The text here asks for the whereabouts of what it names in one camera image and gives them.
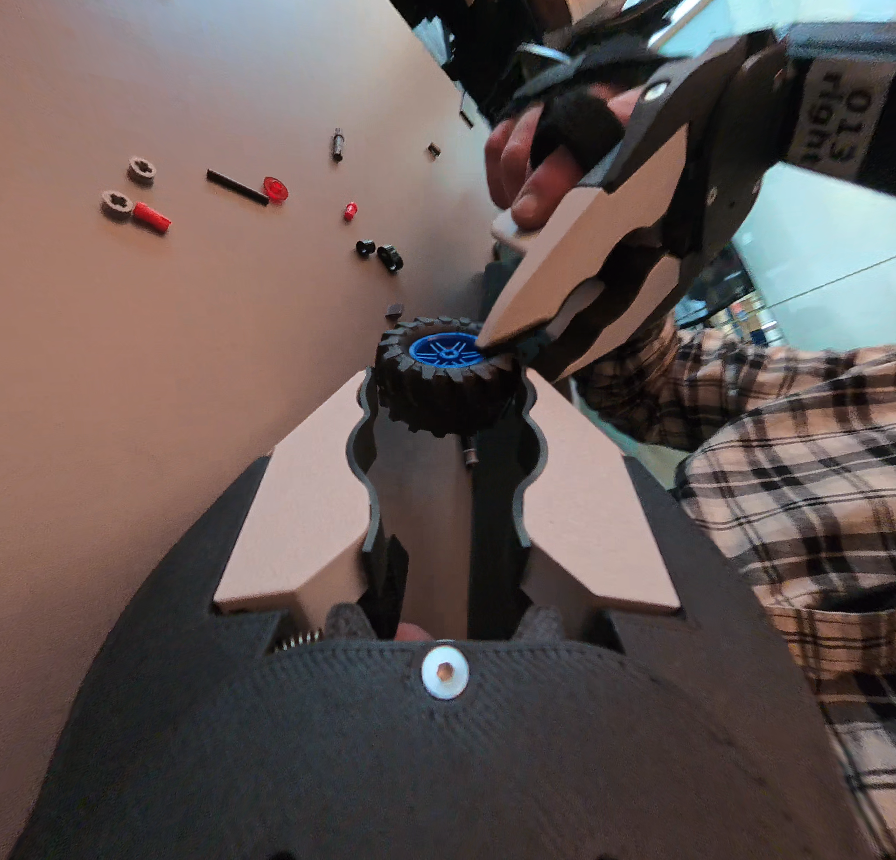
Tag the grey desk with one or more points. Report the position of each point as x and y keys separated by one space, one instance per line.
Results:
x=175 y=349

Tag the small black toy connector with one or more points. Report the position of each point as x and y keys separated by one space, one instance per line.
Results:
x=365 y=248
x=390 y=258

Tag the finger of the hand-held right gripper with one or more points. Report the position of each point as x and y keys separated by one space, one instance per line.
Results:
x=644 y=307
x=602 y=230

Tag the short dark toy axle pin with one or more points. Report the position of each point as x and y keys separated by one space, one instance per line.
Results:
x=338 y=144

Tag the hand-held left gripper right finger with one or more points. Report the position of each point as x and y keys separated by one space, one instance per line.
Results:
x=595 y=524

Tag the small grey toy bush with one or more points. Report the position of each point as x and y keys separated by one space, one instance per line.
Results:
x=141 y=169
x=117 y=203

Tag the blue toy wheel rim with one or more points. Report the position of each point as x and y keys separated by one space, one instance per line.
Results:
x=441 y=351

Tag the black toy axle grey end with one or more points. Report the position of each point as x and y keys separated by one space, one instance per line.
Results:
x=470 y=452

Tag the black toy tire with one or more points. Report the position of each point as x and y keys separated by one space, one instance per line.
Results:
x=434 y=398

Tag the person's right hand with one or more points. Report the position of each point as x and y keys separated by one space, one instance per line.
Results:
x=511 y=167

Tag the small red toy pin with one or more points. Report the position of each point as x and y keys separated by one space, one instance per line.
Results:
x=351 y=211
x=152 y=217

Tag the small red toy disc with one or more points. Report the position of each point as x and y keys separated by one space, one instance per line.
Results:
x=276 y=189

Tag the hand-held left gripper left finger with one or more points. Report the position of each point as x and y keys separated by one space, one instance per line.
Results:
x=308 y=524

